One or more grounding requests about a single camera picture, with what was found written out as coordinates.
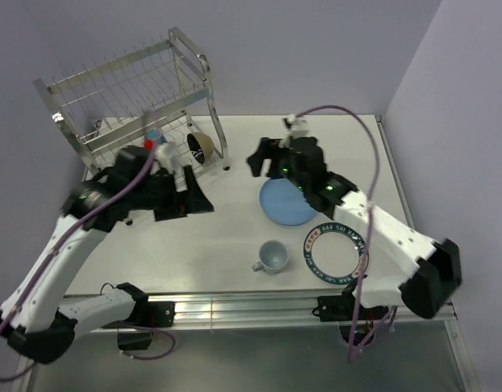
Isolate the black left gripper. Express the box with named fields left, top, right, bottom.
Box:
left=129, top=164, right=213, bottom=221

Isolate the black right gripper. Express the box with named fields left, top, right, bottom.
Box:
left=244, top=137, right=308, bottom=192

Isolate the light blue plate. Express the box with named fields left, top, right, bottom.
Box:
left=259, top=179, right=318, bottom=226

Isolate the black bowl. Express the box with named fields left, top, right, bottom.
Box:
left=186, top=132, right=215, bottom=165

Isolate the white mug blue handle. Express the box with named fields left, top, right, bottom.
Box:
left=143, top=128, right=167, bottom=150

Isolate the light grey cup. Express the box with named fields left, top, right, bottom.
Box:
left=251, top=240, right=289, bottom=275

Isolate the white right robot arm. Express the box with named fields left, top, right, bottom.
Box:
left=247, top=136, right=462, bottom=319

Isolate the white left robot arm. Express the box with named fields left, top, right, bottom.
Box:
left=0, top=146, right=214, bottom=364

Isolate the stainless steel dish rack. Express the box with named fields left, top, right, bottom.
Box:
left=33, top=28, right=230, bottom=183

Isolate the white plate green rim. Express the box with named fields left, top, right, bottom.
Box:
left=303, top=221, right=369, bottom=287

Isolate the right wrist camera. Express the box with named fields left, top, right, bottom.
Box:
left=279, top=114, right=309, bottom=148

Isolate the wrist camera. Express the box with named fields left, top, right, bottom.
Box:
left=144, top=140, right=187, bottom=174
left=279, top=114, right=309, bottom=148

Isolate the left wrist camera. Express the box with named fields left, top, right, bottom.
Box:
left=144, top=140, right=187, bottom=174

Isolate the aluminium mounting rail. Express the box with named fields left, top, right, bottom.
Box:
left=62, top=285, right=458, bottom=334

